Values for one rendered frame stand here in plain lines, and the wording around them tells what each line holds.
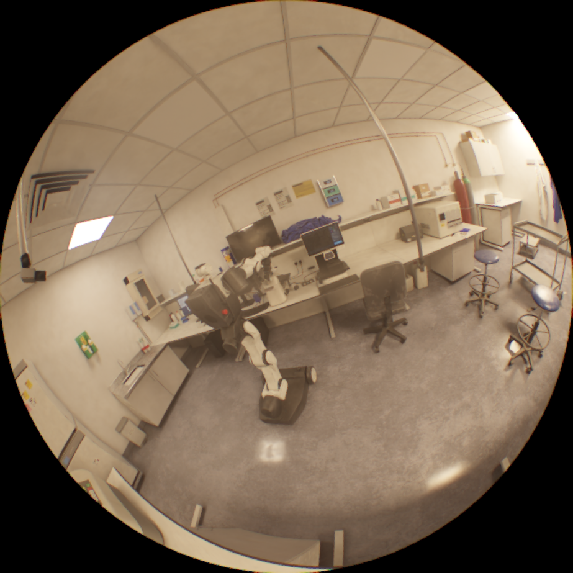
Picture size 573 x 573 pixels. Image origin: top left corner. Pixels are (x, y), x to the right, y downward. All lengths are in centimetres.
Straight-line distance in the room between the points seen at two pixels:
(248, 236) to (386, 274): 180
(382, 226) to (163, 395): 409
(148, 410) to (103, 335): 133
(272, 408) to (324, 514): 103
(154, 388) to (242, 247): 246
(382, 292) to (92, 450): 340
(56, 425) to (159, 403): 162
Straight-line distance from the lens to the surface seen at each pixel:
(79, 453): 264
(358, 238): 264
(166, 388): 304
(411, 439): 160
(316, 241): 199
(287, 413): 167
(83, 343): 321
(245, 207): 273
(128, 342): 345
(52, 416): 253
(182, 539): 99
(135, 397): 278
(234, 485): 192
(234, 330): 122
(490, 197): 455
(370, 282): 150
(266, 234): 241
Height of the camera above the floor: 155
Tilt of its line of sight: 20 degrees down
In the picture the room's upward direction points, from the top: 24 degrees counter-clockwise
